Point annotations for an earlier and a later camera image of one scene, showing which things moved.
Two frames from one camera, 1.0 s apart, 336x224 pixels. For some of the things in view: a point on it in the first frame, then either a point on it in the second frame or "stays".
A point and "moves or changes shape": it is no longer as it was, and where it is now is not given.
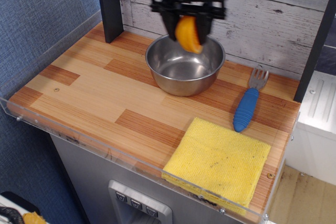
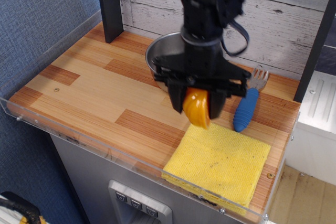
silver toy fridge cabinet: (108, 192) stays
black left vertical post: (110, 3) stays
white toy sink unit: (312, 151) stays
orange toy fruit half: (187, 35) moves or changes shape
